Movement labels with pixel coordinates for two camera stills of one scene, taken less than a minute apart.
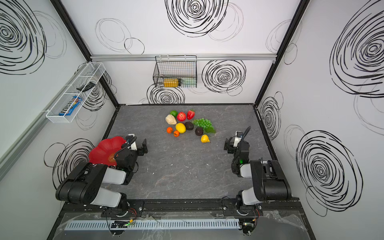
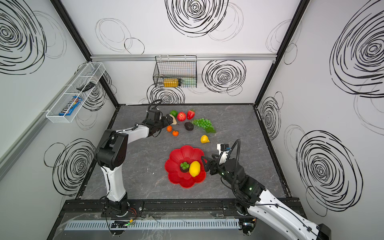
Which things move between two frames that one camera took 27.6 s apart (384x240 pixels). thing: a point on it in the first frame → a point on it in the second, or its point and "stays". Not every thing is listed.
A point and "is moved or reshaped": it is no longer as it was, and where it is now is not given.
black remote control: [88, 86] stays
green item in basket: [189, 82] stays
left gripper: [141, 147] → [163, 121]
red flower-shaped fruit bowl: [104, 153] is moved or reshaped
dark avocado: [189, 125] stays
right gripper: [230, 145] → [212, 165]
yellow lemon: [181, 127] → [194, 168]
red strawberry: [191, 114] stays
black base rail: [283, 208] stays
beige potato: [171, 119] stays
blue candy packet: [73, 107] stays
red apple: [181, 116] stays
